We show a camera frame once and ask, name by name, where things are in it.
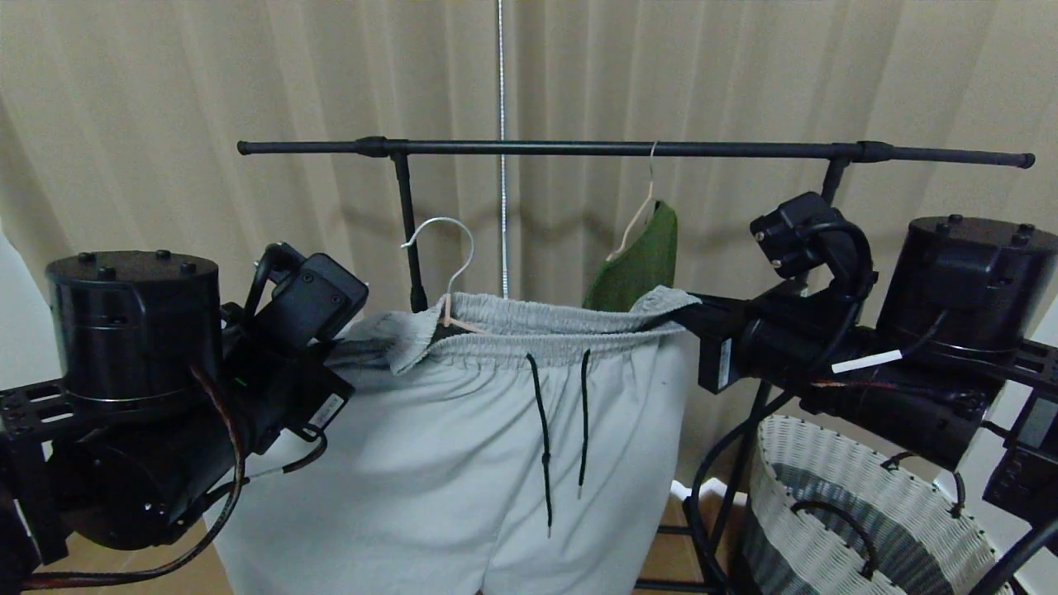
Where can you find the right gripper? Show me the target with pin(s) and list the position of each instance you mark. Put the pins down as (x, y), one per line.
(777, 347)

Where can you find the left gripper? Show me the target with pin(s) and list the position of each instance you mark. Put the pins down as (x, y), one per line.
(149, 479)

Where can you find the green printed shirt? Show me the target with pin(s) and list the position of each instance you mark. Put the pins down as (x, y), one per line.
(640, 264)

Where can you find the pink clothes hanger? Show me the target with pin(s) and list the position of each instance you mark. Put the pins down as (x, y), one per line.
(459, 277)
(638, 215)

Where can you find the pale grey garment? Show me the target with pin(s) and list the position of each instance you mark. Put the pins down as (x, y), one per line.
(430, 446)

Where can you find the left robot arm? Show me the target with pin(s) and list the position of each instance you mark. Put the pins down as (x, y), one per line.
(132, 330)

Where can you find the white laundry basket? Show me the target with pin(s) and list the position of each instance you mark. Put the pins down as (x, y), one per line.
(793, 512)

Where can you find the black clothes rack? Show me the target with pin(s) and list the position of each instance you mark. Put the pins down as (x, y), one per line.
(661, 149)

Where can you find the beige curtain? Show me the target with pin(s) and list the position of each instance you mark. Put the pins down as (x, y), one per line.
(165, 83)

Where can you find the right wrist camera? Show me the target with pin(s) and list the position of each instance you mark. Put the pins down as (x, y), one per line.
(802, 227)

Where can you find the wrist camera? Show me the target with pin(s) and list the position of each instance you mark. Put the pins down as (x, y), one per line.
(802, 227)
(314, 302)

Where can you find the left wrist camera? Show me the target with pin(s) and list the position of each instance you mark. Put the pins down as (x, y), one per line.
(314, 302)

